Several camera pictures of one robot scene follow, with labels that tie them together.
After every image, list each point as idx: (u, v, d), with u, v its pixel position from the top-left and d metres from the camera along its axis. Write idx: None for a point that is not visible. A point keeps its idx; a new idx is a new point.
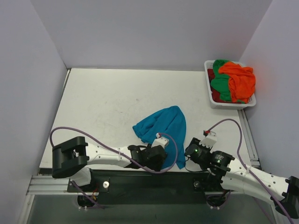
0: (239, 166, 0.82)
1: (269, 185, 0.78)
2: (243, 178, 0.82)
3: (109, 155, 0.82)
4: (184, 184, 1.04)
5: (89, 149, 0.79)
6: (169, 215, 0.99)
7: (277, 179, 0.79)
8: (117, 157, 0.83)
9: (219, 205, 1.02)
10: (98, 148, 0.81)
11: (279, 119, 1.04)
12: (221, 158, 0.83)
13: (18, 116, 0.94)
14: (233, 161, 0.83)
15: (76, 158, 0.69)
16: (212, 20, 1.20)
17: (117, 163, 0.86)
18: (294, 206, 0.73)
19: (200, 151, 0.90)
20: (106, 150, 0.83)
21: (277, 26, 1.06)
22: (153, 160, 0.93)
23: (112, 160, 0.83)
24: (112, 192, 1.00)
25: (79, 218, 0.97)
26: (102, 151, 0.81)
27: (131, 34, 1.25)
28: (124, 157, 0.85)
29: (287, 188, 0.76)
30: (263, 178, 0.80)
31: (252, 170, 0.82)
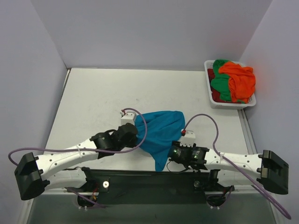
0: (214, 156, 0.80)
1: (244, 165, 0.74)
2: (221, 165, 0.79)
3: (66, 157, 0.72)
4: (184, 184, 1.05)
5: (41, 161, 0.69)
6: (169, 216, 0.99)
7: (251, 157, 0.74)
8: (78, 155, 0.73)
9: (220, 205, 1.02)
10: (53, 156, 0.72)
11: (279, 119, 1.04)
12: (198, 153, 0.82)
13: (18, 116, 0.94)
14: (208, 152, 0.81)
15: (29, 175, 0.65)
16: (212, 20, 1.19)
17: (85, 159, 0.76)
18: (270, 178, 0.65)
19: (179, 151, 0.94)
20: (62, 153, 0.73)
21: (277, 26, 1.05)
22: (125, 139, 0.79)
23: (74, 160, 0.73)
24: (112, 192, 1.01)
25: (79, 218, 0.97)
26: (57, 157, 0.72)
27: (131, 33, 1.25)
28: (87, 152, 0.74)
29: (261, 163, 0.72)
30: (237, 160, 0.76)
31: (226, 155, 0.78)
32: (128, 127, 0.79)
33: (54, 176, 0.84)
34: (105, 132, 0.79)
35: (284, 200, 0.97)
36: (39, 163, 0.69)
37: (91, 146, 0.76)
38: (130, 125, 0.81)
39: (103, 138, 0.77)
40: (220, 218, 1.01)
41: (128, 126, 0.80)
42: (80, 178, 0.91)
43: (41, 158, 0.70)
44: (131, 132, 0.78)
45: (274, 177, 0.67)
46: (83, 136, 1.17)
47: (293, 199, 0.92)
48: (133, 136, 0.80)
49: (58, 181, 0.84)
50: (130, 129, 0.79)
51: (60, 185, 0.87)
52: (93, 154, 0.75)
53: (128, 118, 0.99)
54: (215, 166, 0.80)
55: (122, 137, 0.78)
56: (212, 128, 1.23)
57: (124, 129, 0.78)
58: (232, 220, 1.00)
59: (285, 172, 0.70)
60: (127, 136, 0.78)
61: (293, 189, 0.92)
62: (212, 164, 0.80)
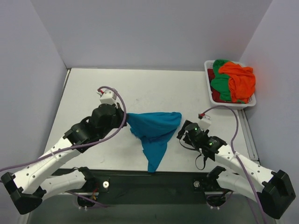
0: (228, 151, 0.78)
1: (252, 173, 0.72)
2: (231, 164, 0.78)
3: (42, 166, 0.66)
4: (184, 184, 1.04)
5: (19, 178, 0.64)
6: (169, 216, 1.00)
7: (264, 170, 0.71)
8: (55, 159, 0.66)
9: (220, 205, 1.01)
10: (29, 169, 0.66)
11: (279, 119, 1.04)
12: (215, 142, 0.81)
13: (18, 117, 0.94)
14: (224, 146, 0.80)
15: (11, 196, 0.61)
16: (212, 20, 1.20)
17: (65, 159, 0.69)
18: (271, 196, 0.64)
19: (199, 130, 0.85)
20: (38, 163, 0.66)
21: (277, 26, 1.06)
22: (103, 123, 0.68)
23: (54, 165, 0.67)
24: (112, 192, 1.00)
25: (79, 218, 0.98)
26: (33, 169, 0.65)
27: (131, 34, 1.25)
28: (63, 153, 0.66)
29: (270, 179, 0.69)
30: (248, 165, 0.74)
31: (240, 156, 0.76)
32: (100, 109, 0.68)
33: (50, 183, 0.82)
34: (78, 123, 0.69)
35: None
36: (17, 181, 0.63)
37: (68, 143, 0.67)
38: (103, 106, 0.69)
39: (77, 131, 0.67)
40: (220, 218, 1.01)
41: (100, 108, 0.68)
42: (78, 178, 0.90)
43: (18, 175, 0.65)
44: (107, 114, 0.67)
45: (277, 197, 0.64)
46: None
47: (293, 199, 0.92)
48: (111, 117, 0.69)
49: (56, 187, 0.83)
50: (103, 112, 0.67)
51: (59, 191, 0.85)
52: (72, 152, 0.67)
53: (107, 98, 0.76)
54: (224, 161, 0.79)
55: (98, 122, 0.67)
56: (212, 129, 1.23)
57: (97, 113, 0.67)
58: (232, 220, 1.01)
59: (288, 201, 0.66)
60: (104, 119, 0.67)
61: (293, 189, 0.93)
62: (222, 157, 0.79)
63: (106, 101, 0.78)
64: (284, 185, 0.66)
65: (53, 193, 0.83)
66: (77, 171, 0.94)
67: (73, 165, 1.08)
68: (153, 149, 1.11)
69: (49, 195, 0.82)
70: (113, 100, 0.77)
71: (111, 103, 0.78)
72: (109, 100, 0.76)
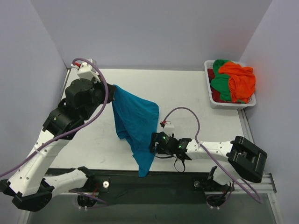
0: (194, 144, 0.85)
1: (217, 151, 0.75)
2: (202, 153, 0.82)
3: (32, 166, 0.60)
4: (184, 184, 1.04)
5: (15, 184, 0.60)
6: (169, 216, 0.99)
7: (224, 143, 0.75)
8: (42, 155, 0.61)
9: (220, 205, 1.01)
10: (21, 172, 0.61)
11: (279, 119, 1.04)
12: (183, 143, 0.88)
13: (19, 116, 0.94)
14: (191, 142, 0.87)
15: (13, 203, 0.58)
16: (211, 20, 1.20)
17: (54, 151, 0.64)
18: (237, 162, 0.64)
19: (167, 137, 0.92)
20: (27, 164, 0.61)
21: (277, 26, 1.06)
22: (81, 101, 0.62)
23: (45, 161, 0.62)
24: (112, 192, 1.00)
25: (79, 218, 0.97)
26: (25, 171, 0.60)
27: (131, 33, 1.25)
28: (48, 147, 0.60)
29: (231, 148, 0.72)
30: (211, 146, 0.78)
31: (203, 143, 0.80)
32: (74, 87, 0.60)
33: (55, 180, 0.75)
34: (54, 110, 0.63)
35: (284, 199, 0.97)
36: (14, 186, 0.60)
37: (52, 135, 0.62)
38: (76, 83, 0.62)
39: (55, 119, 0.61)
40: (220, 217, 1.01)
41: (73, 86, 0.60)
42: (80, 177, 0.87)
43: (13, 180, 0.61)
44: (82, 91, 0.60)
45: (243, 161, 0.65)
46: (83, 136, 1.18)
47: (293, 199, 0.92)
48: (88, 92, 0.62)
49: (62, 184, 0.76)
50: (76, 90, 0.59)
51: (64, 189, 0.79)
52: (57, 143, 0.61)
53: (86, 72, 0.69)
54: (196, 154, 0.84)
55: (75, 103, 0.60)
56: (212, 128, 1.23)
57: (70, 93, 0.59)
58: (232, 220, 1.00)
59: (261, 160, 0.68)
60: (80, 97, 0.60)
61: (292, 188, 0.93)
62: (193, 152, 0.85)
63: (85, 76, 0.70)
64: (245, 147, 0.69)
65: (58, 191, 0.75)
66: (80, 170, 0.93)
67: (73, 165, 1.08)
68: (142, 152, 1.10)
69: (55, 194, 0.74)
70: (92, 73, 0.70)
71: (90, 78, 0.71)
72: (87, 74, 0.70)
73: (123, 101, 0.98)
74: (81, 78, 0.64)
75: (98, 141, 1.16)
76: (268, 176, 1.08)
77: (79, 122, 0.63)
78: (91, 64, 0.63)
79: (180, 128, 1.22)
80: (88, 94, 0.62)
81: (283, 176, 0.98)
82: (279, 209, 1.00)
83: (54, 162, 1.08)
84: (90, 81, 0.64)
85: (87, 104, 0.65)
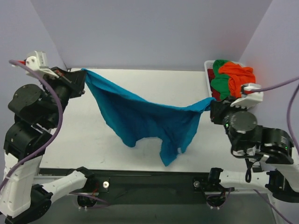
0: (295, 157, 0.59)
1: None
2: (287, 165, 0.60)
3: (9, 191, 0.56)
4: (184, 184, 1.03)
5: (2, 206, 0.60)
6: (170, 215, 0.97)
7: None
8: (14, 181, 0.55)
9: (220, 205, 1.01)
10: (3, 196, 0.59)
11: (279, 120, 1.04)
12: (287, 142, 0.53)
13: None
14: (293, 149, 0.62)
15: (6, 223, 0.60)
16: (211, 20, 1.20)
17: (27, 171, 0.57)
18: None
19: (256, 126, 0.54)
20: (6, 188, 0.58)
21: (276, 26, 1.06)
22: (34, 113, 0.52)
23: (20, 185, 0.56)
24: (112, 192, 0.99)
25: (78, 218, 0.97)
26: (6, 195, 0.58)
27: (131, 34, 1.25)
28: (17, 171, 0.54)
29: None
30: None
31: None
32: (18, 101, 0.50)
33: (53, 186, 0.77)
34: (13, 127, 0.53)
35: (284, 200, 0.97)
36: (2, 209, 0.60)
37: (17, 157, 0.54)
38: (20, 93, 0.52)
39: (12, 141, 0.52)
40: (221, 218, 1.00)
41: (16, 100, 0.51)
42: (79, 178, 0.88)
43: None
44: (27, 105, 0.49)
45: None
46: (84, 136, 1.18)
47: None
48: (38, 104, 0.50)
49: (60, 189, 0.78)
50: (19, 105, 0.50)
51: (64, 192, 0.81)
52: (26, 164, 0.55)
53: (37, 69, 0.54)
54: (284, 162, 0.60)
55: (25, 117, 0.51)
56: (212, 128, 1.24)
57: (15, 109, 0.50)
58: (233, 220, 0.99)
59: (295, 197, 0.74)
60: (30, 111, 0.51)
61: None
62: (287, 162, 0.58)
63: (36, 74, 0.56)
64: None
65: (59, 195, 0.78)
66: (76, 171, 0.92)
67: (73, 165, 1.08)
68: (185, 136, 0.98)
69: (56, 198, 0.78)
70: (43, 71, 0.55)
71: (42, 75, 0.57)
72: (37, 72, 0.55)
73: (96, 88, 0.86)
74: (26, 85, 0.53)
75: (97, 141, 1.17)
76: None
77: (45, 136, 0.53)
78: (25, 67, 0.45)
79: None
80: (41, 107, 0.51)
81: None
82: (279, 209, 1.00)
83: (54, 162, 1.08)
84: (39, 87, 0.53)
85: (45, 114, 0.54)
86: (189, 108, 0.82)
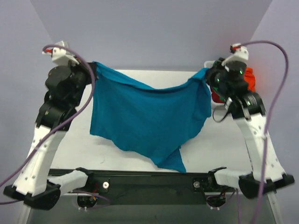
0: (259, 126, 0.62)
1: (271, 165, 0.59)
2: (248, 131, 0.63)
3: (36, 163, 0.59)
4: (184, 184, 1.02)
5: (22, 186, 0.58)
6: (170, 216, 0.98)
7: (277, 168, 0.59)
8: (43, 151, 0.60)
9: (219, 206, 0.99)
10: (24, 172, 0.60)
11: (279, 120, 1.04)
12: (255, 102, 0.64)
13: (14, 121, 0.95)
14: (261, 116, 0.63)
15: (24, 204, 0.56)
16: (210, 21, 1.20)
17: (54, 144, 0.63)
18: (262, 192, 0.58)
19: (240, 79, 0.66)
20: (30, 164, 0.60)
21: (276, 27, 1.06)
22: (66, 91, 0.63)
23: (47, 156, 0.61)
24: (112, 193, 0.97)
25: (79, 219, 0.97)
26: (30, 170, 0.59)
27: (130, 35, 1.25)
28: (47, 141, 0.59)
29: (277, 178, 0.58)
30: (270, 153, 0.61)
31: (263, 142, 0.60)
32: (53, 77, 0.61)
33: (59, 179, 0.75)
34: (43, 106, 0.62)
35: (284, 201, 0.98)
36: (21, 189, 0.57)
37: (48, 129, 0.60)
38: (54, 72, 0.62)
39: (46, 114, 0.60)
40: (221, 218, 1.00)
41: (51, 78, 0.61)
42: (81, 175, 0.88)
43: (17, 185, 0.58)
44: (63, 80, 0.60)
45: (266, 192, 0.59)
46: (83, 137, 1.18)
47: (293, 200, 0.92)
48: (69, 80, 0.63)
49: (67, 183, 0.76)
50: (56, 80, 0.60)
51: (67, 188, 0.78)
52: (55, 135, 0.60)
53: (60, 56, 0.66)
54: (245, 128, 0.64)
55: (60, 94, 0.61)
56: (212, 128, 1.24)
57: (53, 86, 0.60)
58: (232, 221, 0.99)
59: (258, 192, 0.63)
60: (63, 86, 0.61)
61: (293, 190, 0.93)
62: (248, 126, 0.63)
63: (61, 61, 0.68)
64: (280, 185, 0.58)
65: (64, 189, 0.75)
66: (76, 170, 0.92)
67: (73, 165, 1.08)
68: (198, 110, 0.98)
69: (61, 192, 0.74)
70: (68, 57, 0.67)
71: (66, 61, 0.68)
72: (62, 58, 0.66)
73: (107, 81, 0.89)
74: (57, 66, 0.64)
75: (97, 141, 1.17)
76: None
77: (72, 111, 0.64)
78: (64, 48, 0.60)
79: None
80: (71, 80, 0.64)
81: None
82: (279, 209, 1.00)
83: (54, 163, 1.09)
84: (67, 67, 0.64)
85: (72, 90, 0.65)
86: (190, 78, 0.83)
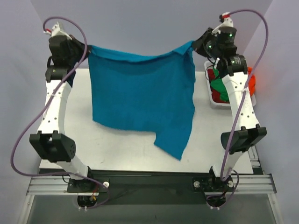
0: (241, 82, 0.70)
1: (246, 115, 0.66)
2: (231, 87, 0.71)
3: (53, 108, 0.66)
4: (184, 183, 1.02)
5: (48, 127, 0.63)
6: (171, 215, 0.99)
7: (252, 118, 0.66)
8: (59, 97, 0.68)
9: (220, 206, 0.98)
10: (46, 117, 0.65)
11: (279, 119, 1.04)
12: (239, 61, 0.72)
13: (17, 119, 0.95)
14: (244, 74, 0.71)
15: (54, 141, 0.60)
16: (211, 20, 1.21)
17: (65, 97, 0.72)
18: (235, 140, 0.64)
19: (229, 40, 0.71)
20: (48, 109, 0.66)
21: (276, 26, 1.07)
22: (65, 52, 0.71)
23: (62, 103, 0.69)
24: (111, 192, 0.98)
25: (79, 218, 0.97)
26: (50, 114, 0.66)
27: (131, 33, 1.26)
28: (61, 89, 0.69)
29: (250, 128, 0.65)
30: (246, 106, 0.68)
31: (242, 95, 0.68)
32: (54, 40, 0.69)
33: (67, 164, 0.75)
34: (48, 68, 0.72)
35: (283, 200, 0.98)
36: (48, 130, 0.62)
37: (58, 81, 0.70)
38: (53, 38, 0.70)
39: (54, 71, 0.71)
40: (221, 218, 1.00)
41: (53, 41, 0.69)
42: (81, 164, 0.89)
43: (43, 129, 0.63)
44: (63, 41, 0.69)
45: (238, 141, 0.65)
46: (84, 136, 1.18)
47: (293, 199, 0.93)
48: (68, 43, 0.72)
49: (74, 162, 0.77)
50: (57, 41, 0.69)
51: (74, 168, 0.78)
52: (66, 85, 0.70)
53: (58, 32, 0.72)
54: (230, 85, 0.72)
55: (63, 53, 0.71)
56: (212, 128, 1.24)
57: (54, 46, 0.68)
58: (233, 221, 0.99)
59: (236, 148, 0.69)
60: (63, 47, 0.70)
61: (293, 188, 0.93)
62: (231, 83, 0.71)
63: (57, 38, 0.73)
64: (253, 137, 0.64)
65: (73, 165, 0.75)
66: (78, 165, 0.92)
67: None
68: (186, 79, 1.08)
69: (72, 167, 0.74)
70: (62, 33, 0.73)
71: None
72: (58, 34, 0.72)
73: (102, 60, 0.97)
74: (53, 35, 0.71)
75: (98, 141, 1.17)
76: (269, 177, 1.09)
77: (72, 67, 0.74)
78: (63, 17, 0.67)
79: None
80: (69, 44, 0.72)
81: (283, 176, 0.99)
82: (279, 209, 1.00)
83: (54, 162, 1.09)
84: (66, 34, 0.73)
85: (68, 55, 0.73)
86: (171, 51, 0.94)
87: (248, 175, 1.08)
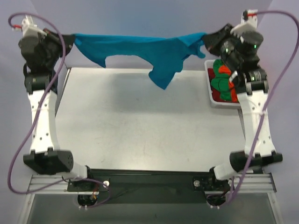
0: (259, 103, 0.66)
1: (262, 141, 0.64)
2: (247, 107, 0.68)
3: (42, 123, 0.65)
4: (184, 183, 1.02)
5: (43, 143, 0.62)
6: (170, 215, 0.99)
7: (268, 144, 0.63)
8: (46, 109, 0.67)
9: (219, 205, 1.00)
10: (38, 134, 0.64)
11: (279, 118, 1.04)
12: (259, 76, 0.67)
13: (16, 119, 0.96)
14: (262, 93, 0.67)
15: (49, 158, 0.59)
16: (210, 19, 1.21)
17: (52, 106, 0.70)
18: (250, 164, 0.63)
19: (252, 51, 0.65)
20: (38, 125, 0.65)
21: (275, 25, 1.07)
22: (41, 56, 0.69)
23: (50, 113, 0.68)
24: (112, 192, 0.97)
25: (79, 218, 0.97)
26: (40, 129, 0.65)
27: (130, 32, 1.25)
28: (46, 101, 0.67)
29: (266, 154, 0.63)
30: (263, 130, 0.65)
31: (259, 119, 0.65)
32: (24, 46, 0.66)
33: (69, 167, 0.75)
34: (28, 78, 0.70)
35: (284, 200, 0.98)
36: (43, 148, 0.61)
37: (41, 91, 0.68)
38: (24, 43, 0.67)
39: (35, 81, 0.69)
40: (221, 218, 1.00)
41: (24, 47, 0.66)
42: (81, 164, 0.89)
43: (37, 148, 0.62)
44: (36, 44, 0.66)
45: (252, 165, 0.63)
46: (84, 136, 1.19)
47: (293, 198, 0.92)
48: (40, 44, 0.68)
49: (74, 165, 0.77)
50: (31, 47, 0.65)
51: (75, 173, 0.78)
52: (51, 94, 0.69)
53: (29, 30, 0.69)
54: (245, 104, 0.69)
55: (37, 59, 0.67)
56: (212, 127, 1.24)
57: (26, 52, 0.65)
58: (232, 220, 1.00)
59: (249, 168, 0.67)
60: (37, 52, 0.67)
61: (293, 188, 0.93)
62: (248, 101, 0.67)
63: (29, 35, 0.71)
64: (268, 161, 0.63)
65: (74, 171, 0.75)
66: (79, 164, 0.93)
67: None
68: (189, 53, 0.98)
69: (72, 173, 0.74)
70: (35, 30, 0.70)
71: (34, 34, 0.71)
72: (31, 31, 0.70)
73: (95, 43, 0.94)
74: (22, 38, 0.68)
75: (97, 140, 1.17)
76: (269, 176, 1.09)
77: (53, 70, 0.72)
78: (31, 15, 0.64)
79: (181, 128, 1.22)
80: (43, 45, 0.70)
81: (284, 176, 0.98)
82: (279, 209, 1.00)
83: None
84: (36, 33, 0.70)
85: (46, 59, 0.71)
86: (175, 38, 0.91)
87: (249, 174, 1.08)
